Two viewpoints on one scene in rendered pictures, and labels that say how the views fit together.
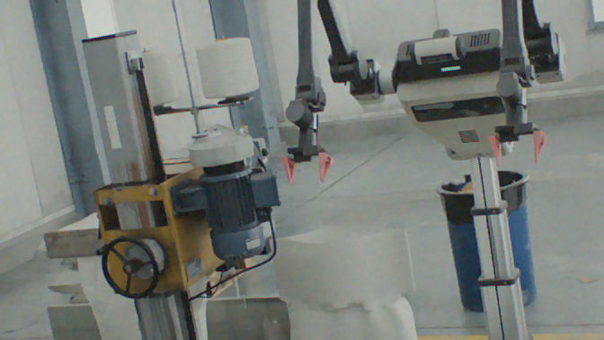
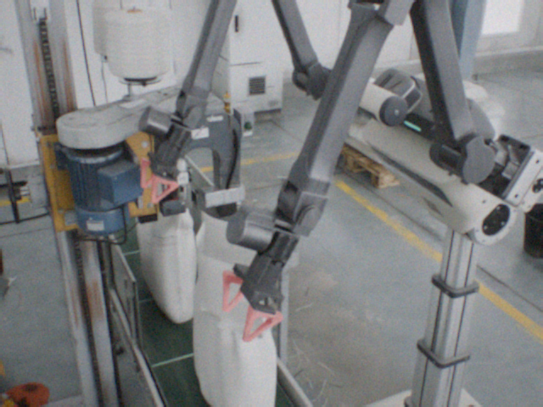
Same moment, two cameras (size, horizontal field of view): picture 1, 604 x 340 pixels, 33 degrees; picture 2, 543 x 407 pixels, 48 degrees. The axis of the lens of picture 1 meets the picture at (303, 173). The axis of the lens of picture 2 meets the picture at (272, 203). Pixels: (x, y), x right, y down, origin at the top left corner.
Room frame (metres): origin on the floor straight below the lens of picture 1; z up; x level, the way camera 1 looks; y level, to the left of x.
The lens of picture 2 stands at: (1.95, -1.17, 1.96)
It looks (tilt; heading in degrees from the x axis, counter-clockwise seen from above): 27 degrees down; 40
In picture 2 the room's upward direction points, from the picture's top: 1 degrees clockwise
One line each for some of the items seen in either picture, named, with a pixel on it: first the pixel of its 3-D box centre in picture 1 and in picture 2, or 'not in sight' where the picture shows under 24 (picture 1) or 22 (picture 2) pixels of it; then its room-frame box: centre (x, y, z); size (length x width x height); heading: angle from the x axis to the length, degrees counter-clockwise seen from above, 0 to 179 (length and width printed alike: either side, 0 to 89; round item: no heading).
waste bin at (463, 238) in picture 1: (490, 240); not in sight; (5.21, -0.91, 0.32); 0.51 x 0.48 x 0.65; 156
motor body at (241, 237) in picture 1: (233, 213); (99, 188); (2.84, 0.22, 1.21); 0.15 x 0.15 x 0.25
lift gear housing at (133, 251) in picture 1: (143, 258); (36, 191); (2.79, 0.48, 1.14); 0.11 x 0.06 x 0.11; 66
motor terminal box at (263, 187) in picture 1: (266, 193); (121, 186); (2.84, 0.11, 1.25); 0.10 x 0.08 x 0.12; 1
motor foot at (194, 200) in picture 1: (197, 196); (78, 158); (2.84, 0.31, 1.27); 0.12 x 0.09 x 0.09; 156
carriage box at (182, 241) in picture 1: (166, 224); (94, 164); (2.96, 0.43, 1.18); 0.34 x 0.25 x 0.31; 156
